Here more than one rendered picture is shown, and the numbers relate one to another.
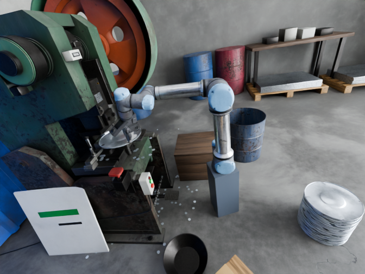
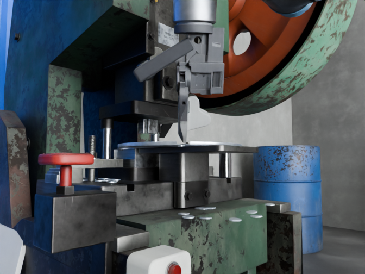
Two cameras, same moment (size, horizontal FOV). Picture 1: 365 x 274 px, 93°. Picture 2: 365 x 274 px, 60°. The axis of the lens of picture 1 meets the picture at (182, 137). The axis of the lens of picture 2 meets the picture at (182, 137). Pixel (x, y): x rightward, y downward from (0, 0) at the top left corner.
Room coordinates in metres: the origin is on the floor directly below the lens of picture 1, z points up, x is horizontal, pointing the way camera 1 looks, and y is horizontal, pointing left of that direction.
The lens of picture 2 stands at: (0.45, 0.01, 0.75)
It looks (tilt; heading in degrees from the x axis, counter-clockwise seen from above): 4 degrees up; 33
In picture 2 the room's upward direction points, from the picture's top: straight up
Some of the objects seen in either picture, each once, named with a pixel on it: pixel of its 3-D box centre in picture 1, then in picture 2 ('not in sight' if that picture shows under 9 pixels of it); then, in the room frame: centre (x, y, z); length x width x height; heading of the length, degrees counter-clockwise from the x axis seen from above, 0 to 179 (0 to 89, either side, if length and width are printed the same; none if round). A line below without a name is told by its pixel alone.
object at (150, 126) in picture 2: not in sight; (149, 126); (1.10, 0.54, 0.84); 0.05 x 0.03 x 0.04; 169
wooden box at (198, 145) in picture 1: (197, 155); not in sight; (1.47, -0.12, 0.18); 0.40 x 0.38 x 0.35; 79
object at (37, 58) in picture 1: (24, 66); not in sight; (0.86, 0.61, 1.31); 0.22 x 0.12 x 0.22; 79
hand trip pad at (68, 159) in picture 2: (118, 175); (65, 180); (0.73, 0.38, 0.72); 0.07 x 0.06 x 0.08; 79
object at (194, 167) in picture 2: (130, 143); (195, 175); (1.06, 0.37, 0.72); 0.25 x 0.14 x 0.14; 79
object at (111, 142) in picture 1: (120, 136); (180, 146); (1.07, 0.42, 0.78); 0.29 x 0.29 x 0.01
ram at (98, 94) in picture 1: (93, 103); (157, 50); (1.09, 0.51, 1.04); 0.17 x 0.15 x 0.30; 79
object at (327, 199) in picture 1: (332, 199); not in sight; (0.64, -0.86, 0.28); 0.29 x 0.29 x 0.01
